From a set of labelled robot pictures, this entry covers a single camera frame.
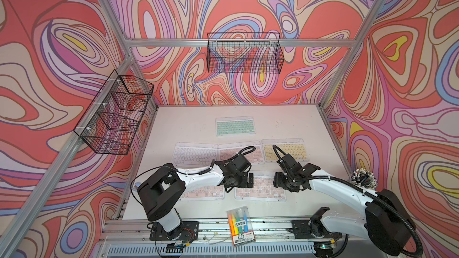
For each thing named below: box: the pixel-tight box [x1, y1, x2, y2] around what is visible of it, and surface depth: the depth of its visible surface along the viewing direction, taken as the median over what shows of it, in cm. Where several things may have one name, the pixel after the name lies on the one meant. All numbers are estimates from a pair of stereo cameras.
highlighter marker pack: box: [226, 206, 256, 247], surface depth 76 cm
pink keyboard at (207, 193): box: [179, 185, 225, 202], surface depth 84 cm
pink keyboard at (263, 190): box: [234, 175, 287, 202], surface depth 85 cm
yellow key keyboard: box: [261, 137, 309, 163], surface depth 102 cm
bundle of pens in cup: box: [350, 167, 378, 190], surface depth 73 cm
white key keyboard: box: [172, 142, 219, 168], surface depth 98 cm
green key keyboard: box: [215, 115, 257, 137], surface depth 110 cm
